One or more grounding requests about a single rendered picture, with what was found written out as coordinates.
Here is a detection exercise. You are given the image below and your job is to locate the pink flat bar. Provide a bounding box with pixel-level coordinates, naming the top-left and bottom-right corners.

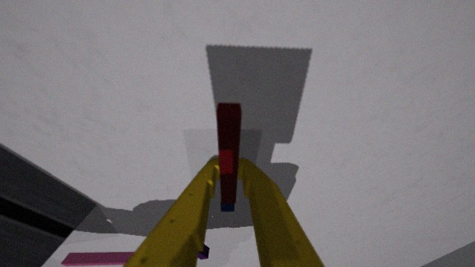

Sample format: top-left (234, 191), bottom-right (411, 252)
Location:
top-left (61, 252), bottom-right (134, 266)

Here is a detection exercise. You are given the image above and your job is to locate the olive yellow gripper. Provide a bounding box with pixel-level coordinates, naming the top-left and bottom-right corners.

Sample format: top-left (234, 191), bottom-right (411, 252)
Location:
top-left (123, 158), bottom-right (325, 267)

